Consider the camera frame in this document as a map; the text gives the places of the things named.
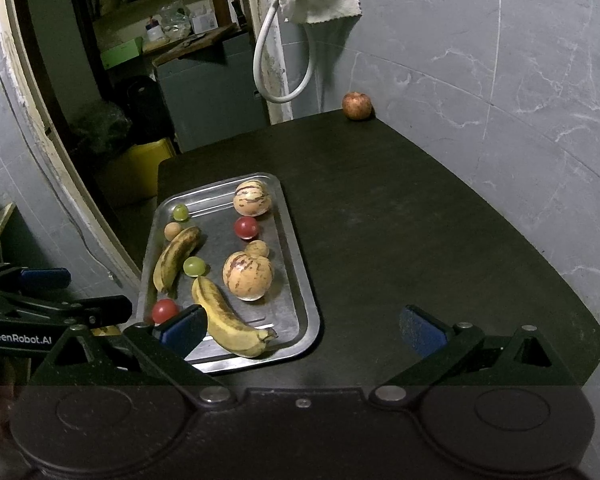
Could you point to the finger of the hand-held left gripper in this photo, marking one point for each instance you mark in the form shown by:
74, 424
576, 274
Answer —
45, 278
105, 310

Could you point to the yellow container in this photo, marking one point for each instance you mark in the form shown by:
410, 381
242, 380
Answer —
140, 170

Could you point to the green grape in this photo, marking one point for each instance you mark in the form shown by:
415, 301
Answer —
194, 266
181, 212

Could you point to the tan round longan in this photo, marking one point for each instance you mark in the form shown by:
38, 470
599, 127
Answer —
257, 249
171, 231

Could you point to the cream door frame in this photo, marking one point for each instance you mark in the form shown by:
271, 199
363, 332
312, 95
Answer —
55, 150

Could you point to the wooden board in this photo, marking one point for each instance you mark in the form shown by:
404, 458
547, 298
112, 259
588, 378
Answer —
195, 42

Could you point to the short spotted banana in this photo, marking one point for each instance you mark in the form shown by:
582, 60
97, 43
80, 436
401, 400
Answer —
175, 260

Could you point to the red apple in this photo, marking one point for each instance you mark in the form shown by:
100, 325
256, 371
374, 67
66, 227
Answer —
357, 105

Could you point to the small red cherry tomato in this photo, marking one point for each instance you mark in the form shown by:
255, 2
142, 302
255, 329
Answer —
164, 311

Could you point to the small white box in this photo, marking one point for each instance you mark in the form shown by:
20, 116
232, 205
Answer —
203, 22

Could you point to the clear plastic bag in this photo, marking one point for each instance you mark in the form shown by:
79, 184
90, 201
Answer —
174, 17

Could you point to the green box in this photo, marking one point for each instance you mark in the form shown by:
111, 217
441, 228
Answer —
122, 52

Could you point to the grey cabinet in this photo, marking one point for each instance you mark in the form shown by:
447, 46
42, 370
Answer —
210, 95

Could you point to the large red cherry tomato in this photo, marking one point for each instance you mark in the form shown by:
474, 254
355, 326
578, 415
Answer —
246, 227

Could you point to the long yellow banana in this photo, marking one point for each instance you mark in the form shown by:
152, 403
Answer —
227, 322

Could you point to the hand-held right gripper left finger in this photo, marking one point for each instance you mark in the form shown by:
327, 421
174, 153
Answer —
185, 329

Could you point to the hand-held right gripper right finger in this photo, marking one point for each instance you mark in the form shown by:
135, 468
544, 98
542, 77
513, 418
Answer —
422, 332

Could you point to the small white bottle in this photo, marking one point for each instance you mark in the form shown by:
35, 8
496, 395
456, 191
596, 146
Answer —
154, 30

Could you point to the black bag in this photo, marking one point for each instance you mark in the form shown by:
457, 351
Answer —
142, 105

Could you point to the metal tray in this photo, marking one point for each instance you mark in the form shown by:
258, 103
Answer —
215, 220

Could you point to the striped pepino melon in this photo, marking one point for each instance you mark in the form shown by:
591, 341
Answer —
248, 276
251, 198

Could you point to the dark plastic bag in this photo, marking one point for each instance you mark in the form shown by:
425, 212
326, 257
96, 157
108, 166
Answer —
100, 122

